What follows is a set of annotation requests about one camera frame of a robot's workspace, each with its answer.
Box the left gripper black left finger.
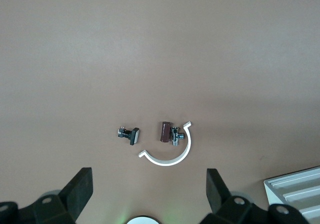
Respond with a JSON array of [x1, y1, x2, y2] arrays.
[[0, 167, 94, 224]]

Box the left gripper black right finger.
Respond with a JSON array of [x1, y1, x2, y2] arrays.
[[201, 168, 306, 224]]

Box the white cream plastic drawer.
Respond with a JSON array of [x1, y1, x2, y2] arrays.
[[271, 170, 320, 197], [283, 185, 320, 211], [298, 202, 320, 224]]

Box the white drawer cabinet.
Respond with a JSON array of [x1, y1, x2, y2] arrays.
[[263, 165, 320, 224]]

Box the white half-round pipe clamp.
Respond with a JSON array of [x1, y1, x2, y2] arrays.
[[138, 120, 193, 167]]

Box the brown table cover sheet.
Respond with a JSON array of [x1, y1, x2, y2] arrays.
[[0, 0, 320, 224]]

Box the brown-handled metal valve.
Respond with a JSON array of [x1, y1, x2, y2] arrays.
[[159, 120, 185, 147]]

